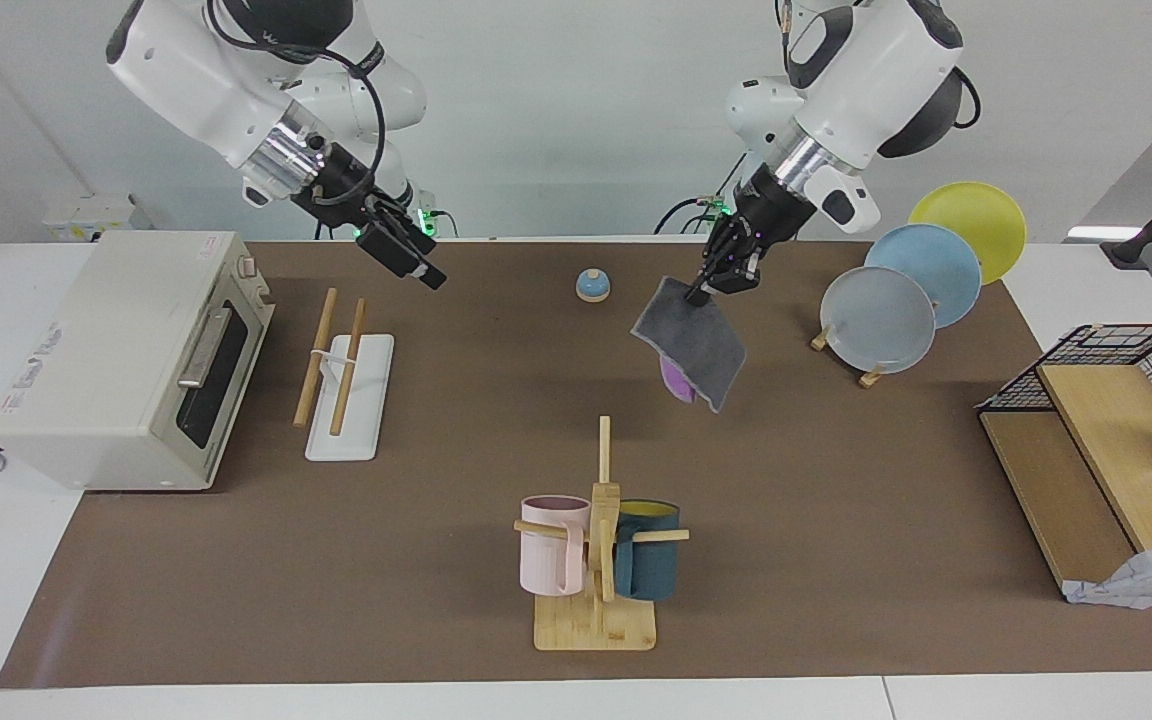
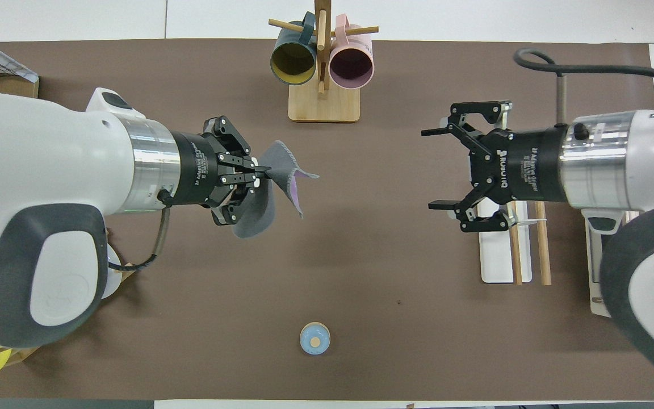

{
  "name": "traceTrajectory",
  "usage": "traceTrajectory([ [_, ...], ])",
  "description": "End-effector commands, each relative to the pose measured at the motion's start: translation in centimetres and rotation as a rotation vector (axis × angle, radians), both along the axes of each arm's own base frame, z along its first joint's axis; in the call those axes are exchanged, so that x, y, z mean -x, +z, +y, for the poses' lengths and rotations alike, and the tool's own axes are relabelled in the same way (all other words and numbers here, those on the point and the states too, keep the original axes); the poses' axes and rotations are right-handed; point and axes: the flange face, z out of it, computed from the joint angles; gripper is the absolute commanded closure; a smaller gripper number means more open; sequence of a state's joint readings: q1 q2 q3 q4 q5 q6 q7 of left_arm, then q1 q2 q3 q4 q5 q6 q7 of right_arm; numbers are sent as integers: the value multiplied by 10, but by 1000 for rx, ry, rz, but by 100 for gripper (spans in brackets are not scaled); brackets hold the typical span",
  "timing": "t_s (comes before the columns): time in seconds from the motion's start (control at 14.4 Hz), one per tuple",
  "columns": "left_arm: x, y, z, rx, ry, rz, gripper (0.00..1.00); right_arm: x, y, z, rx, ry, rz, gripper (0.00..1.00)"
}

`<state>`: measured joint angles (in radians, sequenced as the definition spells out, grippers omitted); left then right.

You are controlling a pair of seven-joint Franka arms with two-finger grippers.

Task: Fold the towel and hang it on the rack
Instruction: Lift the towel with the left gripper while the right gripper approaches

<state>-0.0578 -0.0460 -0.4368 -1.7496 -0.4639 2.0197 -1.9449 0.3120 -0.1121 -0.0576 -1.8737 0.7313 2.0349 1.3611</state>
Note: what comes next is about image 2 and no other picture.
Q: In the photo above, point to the wooden mug tree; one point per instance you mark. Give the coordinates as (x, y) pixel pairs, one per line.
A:
(324, 105)

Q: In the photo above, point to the pink mug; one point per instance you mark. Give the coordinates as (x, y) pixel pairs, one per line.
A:
(351, 65)

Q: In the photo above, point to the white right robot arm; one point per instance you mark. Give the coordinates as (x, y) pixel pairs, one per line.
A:
(645, 170)

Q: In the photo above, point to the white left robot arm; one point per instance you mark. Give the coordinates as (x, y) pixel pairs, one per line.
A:
(49, 187)

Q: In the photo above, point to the beige toaster oven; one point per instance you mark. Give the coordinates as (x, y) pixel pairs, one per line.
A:
(594, 267)

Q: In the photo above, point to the dark teal mug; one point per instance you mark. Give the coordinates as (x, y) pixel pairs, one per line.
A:
(293, 62)

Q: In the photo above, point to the wooden shelf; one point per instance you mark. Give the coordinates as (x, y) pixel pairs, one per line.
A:
(15, 85)

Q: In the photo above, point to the brown table mat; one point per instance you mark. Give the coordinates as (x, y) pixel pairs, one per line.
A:
(361, 272)

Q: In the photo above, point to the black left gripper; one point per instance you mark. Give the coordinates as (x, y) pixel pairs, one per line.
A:
(193, 170)

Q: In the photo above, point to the small blue lidded jar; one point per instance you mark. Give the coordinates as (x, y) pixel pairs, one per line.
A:
(314, 338)

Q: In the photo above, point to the wooden plate rack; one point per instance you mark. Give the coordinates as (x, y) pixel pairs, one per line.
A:
(20, 355)

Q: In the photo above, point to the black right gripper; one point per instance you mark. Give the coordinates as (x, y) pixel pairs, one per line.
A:
(520, 167)

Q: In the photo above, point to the purple and grey towel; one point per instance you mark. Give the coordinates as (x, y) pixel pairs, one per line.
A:
(259, 210)

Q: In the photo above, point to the grey plate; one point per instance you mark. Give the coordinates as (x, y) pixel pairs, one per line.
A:
(112, 272)

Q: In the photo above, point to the marbled white paper sheet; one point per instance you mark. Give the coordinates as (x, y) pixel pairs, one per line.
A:
(3, 57)

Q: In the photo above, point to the white base wooden towel rack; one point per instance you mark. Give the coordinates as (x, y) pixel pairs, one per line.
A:
(494, 255)

